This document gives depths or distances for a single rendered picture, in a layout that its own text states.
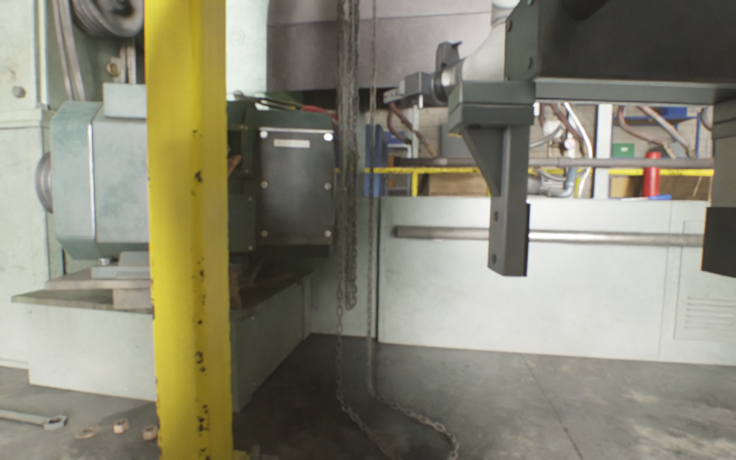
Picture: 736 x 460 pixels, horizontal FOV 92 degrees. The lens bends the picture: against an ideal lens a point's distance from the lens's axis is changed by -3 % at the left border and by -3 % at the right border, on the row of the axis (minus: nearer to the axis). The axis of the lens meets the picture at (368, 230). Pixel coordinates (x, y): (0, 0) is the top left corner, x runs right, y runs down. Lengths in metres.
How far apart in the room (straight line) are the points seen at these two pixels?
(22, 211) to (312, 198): 0.97
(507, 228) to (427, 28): 1.47
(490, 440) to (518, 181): 0.90
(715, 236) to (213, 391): 0.72
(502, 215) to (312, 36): 1.55
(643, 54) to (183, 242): 0.63
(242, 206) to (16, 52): 1.02
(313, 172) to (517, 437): 0.87
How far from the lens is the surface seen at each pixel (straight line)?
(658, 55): 0.24
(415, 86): 0.88
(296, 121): 1.11
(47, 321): 1.46
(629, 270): 1.64
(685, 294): 1.75
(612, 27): 0.23
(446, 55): 0.90
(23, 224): 1.61
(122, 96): 1.18
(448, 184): 4.20
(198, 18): 0.73
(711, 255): 0.30
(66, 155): 1.22
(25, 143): 1.60
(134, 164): 1.15
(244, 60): 1.84
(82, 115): 1.23
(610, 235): 1.50
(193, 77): 0.69
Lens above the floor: 0.58
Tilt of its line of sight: 5 degrees down
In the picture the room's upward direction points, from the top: 1 degrees clockwise
